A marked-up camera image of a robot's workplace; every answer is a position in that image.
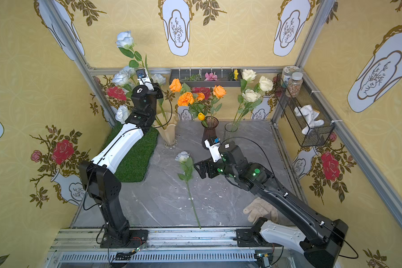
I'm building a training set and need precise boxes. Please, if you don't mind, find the orange rose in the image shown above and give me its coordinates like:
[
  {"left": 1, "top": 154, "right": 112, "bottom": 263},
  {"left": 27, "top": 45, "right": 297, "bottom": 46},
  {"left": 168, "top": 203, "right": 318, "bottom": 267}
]
[
  {"left": 169, "top": 78, "right": 182, "bottom": 92},
  {"left": 196, "top": 93, "right": 205, "bottom": 102}
]

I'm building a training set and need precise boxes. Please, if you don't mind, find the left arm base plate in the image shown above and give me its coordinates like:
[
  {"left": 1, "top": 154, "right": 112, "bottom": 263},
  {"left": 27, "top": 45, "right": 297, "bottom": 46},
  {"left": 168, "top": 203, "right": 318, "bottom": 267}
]
[{"left": 100, "top": 229, "right": 149, "bottom": 249}]

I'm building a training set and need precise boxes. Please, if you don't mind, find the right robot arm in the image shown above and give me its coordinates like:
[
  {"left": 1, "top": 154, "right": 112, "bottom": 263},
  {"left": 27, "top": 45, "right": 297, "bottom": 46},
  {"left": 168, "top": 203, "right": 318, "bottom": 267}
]
[{"left": 193, "top": 137, "right": 348, "bottom": 268}]

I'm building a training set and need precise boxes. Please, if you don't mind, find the orange marigold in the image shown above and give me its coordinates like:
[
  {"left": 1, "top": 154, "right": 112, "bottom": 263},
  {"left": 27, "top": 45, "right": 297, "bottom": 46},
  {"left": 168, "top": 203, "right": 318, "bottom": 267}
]
[{"left": 178, "top": 92, "right": 195, "bottom": 107}]

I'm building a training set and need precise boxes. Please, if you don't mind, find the cream ruffled vase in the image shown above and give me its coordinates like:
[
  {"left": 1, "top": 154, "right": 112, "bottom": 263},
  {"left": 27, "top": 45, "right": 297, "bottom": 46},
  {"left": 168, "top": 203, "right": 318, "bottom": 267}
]
[{"left": 153, "top": 112, "right": 178, "bottom": 149}]

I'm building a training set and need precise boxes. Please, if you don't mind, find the pink flower in tray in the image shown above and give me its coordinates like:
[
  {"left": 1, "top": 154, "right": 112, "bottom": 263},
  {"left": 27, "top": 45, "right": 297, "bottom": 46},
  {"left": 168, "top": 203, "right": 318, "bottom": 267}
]
[{"left": 205, "top": 72, "right": 218, "bottom": 81}]

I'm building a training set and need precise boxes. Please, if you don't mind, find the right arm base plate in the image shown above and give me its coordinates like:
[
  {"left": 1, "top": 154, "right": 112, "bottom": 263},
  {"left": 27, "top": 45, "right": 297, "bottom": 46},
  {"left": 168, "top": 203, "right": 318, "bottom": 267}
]
[{"left": 233, "top": 229, "right": 280, "bottom": 247}]

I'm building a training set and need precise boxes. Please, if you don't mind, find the beige work glove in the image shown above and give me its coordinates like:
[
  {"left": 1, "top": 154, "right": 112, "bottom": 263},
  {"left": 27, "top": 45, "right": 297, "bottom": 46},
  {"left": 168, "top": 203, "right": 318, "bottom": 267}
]
[{"left": 243, "top": 197, "right": 279, "bottom": 224}]

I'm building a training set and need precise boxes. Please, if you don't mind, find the glass jar with white lid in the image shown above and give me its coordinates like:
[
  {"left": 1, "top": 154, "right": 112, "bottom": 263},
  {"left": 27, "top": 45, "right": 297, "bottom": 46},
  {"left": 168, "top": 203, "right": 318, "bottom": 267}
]
[{"left": 281, "top": 66, "right": 300, "bottom": 87}]

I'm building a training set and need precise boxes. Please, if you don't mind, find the white cloth in basket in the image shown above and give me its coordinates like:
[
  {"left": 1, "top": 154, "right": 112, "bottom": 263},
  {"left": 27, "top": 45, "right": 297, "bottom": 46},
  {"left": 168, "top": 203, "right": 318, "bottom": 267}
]
[{"left": 294, "top": 105, "right": 325, "bottom": 135}]

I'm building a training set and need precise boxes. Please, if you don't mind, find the bottle with colourful beads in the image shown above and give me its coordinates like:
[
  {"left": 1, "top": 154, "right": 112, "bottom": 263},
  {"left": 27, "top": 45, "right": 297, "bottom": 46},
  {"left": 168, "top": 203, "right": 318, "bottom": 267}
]
[{"left": 286, "top": 72, "right": 303, "bottom": 98}]

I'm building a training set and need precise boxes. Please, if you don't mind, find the white rose stem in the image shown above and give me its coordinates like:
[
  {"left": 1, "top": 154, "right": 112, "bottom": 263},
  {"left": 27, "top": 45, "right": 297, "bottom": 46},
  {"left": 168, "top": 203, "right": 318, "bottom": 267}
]
[{"left": 231, "top": 69, "right": 274, "bottom": 131}]

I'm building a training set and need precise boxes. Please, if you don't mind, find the black wire wall basket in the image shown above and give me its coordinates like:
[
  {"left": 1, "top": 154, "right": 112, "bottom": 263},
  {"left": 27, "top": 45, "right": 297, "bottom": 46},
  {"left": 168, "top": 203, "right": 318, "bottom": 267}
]
[{"left": 271, "top": 74, "right": 335, "bottom": 147}]

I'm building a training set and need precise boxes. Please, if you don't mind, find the purple glass vase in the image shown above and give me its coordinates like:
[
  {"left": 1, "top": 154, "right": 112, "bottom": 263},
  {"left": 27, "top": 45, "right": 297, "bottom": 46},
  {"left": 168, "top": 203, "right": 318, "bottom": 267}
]
[{"left": 201, "top": 116, "right": 219, "bottom": 149}]

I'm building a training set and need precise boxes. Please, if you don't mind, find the grey wall planter tray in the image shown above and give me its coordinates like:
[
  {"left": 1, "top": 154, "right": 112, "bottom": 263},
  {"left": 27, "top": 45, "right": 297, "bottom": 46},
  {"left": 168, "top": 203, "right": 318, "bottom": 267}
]
[{"left": 169, "top": 68, "right": 243, "bottom": 88}]

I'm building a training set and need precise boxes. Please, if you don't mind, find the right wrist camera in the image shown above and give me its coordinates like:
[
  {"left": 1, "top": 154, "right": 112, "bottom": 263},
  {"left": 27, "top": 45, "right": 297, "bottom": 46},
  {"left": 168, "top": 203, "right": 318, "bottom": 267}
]
[{"left": 204, "top": 137, "right": 221, "bottom": 163}]

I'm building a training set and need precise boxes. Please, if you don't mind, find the green artificial grass mat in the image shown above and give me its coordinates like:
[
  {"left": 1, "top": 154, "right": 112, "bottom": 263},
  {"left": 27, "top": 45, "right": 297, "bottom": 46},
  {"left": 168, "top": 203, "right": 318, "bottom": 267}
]
[{"left": 115, "top": 127, "right": 159, "bottom": 183}]

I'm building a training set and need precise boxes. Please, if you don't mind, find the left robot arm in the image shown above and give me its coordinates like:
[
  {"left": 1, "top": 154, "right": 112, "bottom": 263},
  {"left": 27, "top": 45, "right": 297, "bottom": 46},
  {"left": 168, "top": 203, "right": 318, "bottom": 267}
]
[{"left": 79, "top": 82, "right": 164, "bottom": 249}]

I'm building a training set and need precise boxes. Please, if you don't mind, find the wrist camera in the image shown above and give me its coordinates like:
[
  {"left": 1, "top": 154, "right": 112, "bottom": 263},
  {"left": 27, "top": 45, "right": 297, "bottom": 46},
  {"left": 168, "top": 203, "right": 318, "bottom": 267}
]
[
  {"left": 204, "top": 137, "right": 221, "bottom": 163},
  {"left": 136, "top": 68, "right": 154, "bottom": 91}
]

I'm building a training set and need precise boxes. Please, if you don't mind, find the clear glass vase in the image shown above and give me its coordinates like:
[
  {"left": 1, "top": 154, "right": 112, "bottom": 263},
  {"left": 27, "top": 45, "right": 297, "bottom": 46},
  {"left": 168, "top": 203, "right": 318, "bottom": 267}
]
[{"left": 223, "top": 122, "right": 239, "bottom": 140}]

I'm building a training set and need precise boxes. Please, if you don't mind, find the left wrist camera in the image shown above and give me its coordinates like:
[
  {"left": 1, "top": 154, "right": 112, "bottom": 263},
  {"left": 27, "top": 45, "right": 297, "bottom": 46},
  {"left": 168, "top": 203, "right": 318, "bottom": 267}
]
[{"left": 136, "top": 68, "right": 154, "bottom": 91}]

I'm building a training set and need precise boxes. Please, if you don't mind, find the yellow flower in tray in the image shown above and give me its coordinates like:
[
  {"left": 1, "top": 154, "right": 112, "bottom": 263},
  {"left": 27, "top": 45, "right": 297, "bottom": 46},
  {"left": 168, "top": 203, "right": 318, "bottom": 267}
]
[{"left": 233, "top": 69, "right": 239, "bottom": 81}]

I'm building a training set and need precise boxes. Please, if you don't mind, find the orange rose stem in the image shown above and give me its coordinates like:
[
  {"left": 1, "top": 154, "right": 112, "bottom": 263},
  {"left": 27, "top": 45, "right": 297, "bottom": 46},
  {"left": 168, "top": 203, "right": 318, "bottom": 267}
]
[{"left": 210, "top": 86, "right": 227, "bottom": 116}]

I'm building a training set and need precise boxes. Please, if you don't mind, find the yellow orange tulip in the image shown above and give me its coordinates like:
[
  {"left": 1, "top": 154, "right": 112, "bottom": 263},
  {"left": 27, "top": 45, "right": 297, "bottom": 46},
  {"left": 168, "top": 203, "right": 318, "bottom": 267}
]
[{"left": 198, "top": 112, "right": 208, "bottom": 127}]

